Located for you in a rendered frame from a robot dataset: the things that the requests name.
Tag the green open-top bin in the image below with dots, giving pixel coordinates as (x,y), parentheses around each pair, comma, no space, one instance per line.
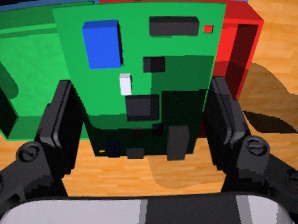
(31,64)

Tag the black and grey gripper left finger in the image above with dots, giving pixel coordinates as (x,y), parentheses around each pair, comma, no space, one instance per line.
(41,163)

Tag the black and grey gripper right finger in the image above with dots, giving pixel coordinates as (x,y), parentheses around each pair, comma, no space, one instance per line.
(244,158)

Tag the green circuit board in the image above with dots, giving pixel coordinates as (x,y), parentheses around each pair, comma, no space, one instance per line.
(141,72)

